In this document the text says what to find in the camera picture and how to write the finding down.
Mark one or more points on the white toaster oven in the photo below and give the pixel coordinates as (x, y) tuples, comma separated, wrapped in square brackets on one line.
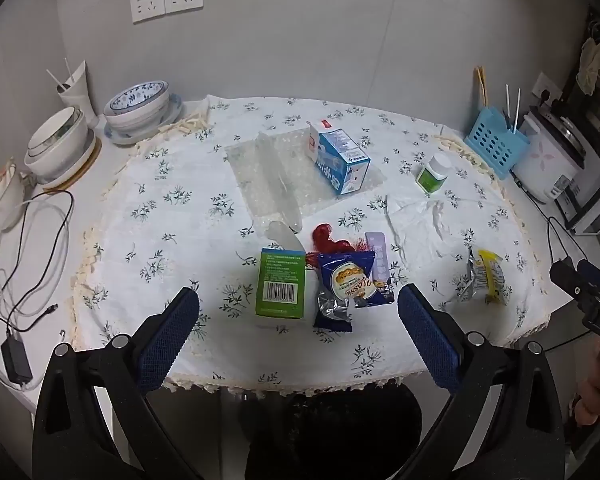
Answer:
[(590, 195)]

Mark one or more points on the white green-label pill bottle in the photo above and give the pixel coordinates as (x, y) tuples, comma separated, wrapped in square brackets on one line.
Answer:
[(432, 175)]

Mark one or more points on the white straw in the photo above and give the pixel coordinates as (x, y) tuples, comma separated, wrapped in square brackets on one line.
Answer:
[(508, 102), (517, 107)]

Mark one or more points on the clear bubble wrap sheet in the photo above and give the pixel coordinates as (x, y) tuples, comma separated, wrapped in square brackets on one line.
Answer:
[(270, 170)]

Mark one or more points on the beige mesh cloth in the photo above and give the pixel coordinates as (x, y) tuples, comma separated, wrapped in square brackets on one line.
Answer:
[(592, 62)]

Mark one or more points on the clear plastic wrapper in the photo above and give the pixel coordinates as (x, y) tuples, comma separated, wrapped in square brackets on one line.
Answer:
[(282, 235)]

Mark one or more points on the wooden chopstick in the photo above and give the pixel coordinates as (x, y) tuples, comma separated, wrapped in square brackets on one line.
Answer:
[(484, 85), (479, 87)]

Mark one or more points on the wooden trivet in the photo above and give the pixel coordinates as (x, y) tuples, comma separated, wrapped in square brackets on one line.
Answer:
[(87, 167)]

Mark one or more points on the blue patterned bowl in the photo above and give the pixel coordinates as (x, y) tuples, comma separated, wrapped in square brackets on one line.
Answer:
[(137, 100)]

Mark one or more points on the white tissue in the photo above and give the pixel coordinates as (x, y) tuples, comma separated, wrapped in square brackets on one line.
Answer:
[(415, 220)]

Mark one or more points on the white rice cooker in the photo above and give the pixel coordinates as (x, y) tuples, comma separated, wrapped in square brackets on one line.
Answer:
[(545, 160)]

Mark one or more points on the blue rimmed plate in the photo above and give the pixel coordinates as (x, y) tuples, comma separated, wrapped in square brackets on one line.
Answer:
[(167, 120)]

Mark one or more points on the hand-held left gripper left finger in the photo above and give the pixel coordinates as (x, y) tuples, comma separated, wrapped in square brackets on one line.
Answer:
[(167, 345)]

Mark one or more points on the blue snack bag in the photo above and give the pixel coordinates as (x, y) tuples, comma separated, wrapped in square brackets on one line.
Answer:
[(352, 285)]

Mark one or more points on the green cardboard box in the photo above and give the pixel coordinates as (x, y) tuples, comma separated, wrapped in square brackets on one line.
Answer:
[(279, 285)]

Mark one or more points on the white utensil holder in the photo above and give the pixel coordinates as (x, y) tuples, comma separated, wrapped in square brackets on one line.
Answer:
[(77, 97)]

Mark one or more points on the purple packet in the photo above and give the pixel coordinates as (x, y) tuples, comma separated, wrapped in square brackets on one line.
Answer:
[(379, 247)]

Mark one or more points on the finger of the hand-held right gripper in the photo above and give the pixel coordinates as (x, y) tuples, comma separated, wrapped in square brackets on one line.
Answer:
[(597, 272), (565, 277)]

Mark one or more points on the white stick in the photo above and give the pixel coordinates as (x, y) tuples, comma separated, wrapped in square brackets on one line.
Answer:
[(56, 79), (68, 69)]

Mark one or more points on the blue plastic basket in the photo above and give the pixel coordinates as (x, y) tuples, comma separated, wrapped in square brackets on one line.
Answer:
[(495, 142)]

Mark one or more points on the blue milk carton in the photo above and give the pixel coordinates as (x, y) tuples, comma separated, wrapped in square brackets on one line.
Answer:
[(342, 165)]

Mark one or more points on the large white bowl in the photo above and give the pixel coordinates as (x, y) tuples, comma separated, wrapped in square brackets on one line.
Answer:
[(65, 162)]

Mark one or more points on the white red-rimmed bowl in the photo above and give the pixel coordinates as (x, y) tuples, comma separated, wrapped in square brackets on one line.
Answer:
[(5, 205)]

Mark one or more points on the white floral tablecloth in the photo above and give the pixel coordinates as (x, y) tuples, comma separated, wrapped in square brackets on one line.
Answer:
[(180, 220)]

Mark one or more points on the yellow silver snack wrapper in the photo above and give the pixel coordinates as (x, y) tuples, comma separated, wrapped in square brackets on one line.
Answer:
[(487, 275)]

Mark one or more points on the wall socket with black plug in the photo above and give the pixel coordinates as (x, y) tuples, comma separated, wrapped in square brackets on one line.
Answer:
[(547, 87)]

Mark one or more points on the white dark-rimmed bowl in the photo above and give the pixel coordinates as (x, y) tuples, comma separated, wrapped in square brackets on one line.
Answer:
[(42, 142)]

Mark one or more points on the person's right hand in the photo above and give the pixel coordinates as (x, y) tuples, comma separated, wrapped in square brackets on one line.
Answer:
[(592, 397)]

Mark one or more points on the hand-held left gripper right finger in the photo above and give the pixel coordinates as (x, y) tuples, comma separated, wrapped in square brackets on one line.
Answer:
[(430, 345)]

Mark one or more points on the red mesh net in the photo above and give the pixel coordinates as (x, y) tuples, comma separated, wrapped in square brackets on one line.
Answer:
[(330, 242)]

